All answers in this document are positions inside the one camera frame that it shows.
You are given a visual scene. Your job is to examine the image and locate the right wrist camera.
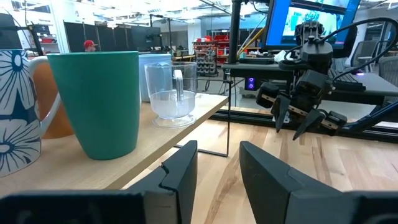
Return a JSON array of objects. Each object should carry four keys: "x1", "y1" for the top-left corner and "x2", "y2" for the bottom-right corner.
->
[{"x1": 300, "y1": 40, "x2": 335, "y2": 75}]

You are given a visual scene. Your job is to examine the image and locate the black monitor pole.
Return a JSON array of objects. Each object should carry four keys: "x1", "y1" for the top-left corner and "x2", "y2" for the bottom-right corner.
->
[{"x1": 228, "y1": 0, "x2": 243, "y2": 65}]

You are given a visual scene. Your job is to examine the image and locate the grey mesh office chair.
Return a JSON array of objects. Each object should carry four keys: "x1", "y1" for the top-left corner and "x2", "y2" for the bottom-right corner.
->
[{"x1": 377, "y1": 55, "x2": 398, "y2": 90}]

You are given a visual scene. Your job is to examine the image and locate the red storage shelves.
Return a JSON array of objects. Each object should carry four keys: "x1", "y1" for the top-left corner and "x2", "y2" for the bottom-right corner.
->
[{"x1": 192, "y1": 33, "x2": 231, "y2": 63}]

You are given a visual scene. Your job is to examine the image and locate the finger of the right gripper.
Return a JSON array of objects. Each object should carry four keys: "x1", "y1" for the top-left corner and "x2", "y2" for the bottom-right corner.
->
[
  {"x1": 292, "y1": 109, "x2": 326, "y2": 141},
  {"x1": 271, "y1": 96, "x2": 292, "y2": 133}
]

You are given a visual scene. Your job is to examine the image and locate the white crumpled paper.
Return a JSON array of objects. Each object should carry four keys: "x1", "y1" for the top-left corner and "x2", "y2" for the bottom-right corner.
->
[{"x1": 274, "y1": 49, "x2": 295, "y2": 63}]

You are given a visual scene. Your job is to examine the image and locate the black partition panels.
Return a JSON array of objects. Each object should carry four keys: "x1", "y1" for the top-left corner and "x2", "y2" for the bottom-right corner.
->
[{"x1": 63, "y1": 21, "x2": 162, "y2": 52}]

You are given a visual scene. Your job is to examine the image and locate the black keyboard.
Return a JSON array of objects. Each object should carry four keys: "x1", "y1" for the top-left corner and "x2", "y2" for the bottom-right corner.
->
[{"x1": 328, "y1": 68, "x2": 367, "y2": 93}]

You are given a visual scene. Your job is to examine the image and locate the orange cup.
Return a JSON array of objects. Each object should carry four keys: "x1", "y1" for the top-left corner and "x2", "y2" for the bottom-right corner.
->
[{"x1": 32, "y1": 60, "x2": 75, "y2": 140}]

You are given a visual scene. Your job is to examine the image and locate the blue white floral mug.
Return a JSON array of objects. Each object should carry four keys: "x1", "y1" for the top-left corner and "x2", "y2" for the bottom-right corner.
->
[{"x1": 0, "y1": 49, "x2": 62, "y2": 178}]

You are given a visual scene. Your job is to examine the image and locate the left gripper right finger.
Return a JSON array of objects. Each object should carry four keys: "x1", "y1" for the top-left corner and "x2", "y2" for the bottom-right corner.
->
[{"x1": 238, "y1": 140, "x2": 398, "y2": 224}]

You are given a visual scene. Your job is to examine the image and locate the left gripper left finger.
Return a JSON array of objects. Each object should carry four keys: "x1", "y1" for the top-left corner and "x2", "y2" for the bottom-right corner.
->
[{"x1": 0, "y1": 139, "x2": 199, "y2": 224}]

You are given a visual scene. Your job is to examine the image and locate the black computer desk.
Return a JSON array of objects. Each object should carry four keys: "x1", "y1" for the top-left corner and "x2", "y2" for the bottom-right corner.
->
[{"x1": 221, "y1": 61, "x2": 398, "y2": 106}]

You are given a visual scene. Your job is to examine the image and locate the green cup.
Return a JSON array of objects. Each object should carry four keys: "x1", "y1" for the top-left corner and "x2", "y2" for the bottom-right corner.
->
[{"x1": 46, "y1": 51, "x2": 141, "y2": 161}]

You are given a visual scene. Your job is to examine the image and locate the wooden shelf with black legs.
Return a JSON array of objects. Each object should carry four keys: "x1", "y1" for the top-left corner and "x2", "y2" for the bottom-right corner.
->
[{"x1": 0, "y1": 80, "x2": 233, "y2": 197}]

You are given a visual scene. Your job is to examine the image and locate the person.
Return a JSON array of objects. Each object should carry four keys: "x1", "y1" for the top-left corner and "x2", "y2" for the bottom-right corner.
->
[{"x1": 83, "y1": 39, "x2": 99, "y2": 53}]

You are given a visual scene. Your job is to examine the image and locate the clear glass mug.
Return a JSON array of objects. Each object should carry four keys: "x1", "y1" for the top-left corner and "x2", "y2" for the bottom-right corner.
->
[{"x1": 144, "y1": 61, "x2": 198, "y2": 129}]

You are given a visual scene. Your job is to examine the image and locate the grey parts rack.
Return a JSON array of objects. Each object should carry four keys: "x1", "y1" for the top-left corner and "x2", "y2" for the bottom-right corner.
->
[{"x1": 195, "y1": 50, "x2": 219, "y2": 78}]

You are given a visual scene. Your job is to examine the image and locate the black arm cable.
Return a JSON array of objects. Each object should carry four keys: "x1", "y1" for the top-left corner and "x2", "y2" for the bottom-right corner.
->
[{"x1": 277, "y1": 17, "x2": 398, "y2": 85}]

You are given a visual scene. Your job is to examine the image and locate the black table frame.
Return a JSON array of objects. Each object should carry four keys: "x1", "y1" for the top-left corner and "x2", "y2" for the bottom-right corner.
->
[{"x1": 210, "y1": 99, "x2": 398, "y2": 144}]

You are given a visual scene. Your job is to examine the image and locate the light blue mug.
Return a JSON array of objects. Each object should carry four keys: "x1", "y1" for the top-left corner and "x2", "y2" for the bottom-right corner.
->
[{"x1": 138, "y1": 53, "x2": 172, "y2": 103}]

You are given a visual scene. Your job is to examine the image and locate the monitor with blue screen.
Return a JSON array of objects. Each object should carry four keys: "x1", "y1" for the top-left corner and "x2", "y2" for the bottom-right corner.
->
[{"x1": 262, "y1": 0, "x2": 362, "y2": 51}]

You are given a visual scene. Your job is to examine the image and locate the black box purple lights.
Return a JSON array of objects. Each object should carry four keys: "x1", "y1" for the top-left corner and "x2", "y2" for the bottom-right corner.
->
[{"x1": 244, "y1": 76, "x2": 257, "y2": 92}]

